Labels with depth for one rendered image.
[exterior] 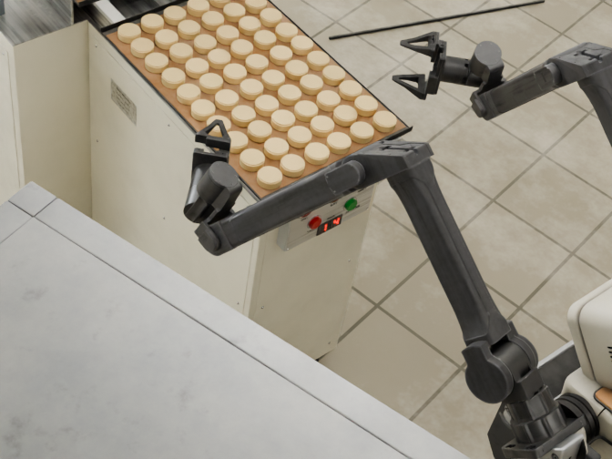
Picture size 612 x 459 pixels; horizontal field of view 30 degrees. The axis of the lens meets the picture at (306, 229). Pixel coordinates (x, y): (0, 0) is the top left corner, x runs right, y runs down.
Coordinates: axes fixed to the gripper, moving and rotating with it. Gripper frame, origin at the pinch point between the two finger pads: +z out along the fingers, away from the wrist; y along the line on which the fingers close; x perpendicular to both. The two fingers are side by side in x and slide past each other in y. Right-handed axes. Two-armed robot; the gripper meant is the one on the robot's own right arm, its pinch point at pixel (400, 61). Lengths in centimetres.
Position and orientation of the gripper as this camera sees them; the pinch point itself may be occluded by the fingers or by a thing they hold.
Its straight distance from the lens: 249.2
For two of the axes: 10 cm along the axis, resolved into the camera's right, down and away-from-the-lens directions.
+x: -1.1, 7.3, -6.8
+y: 1.2, -6.7, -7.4
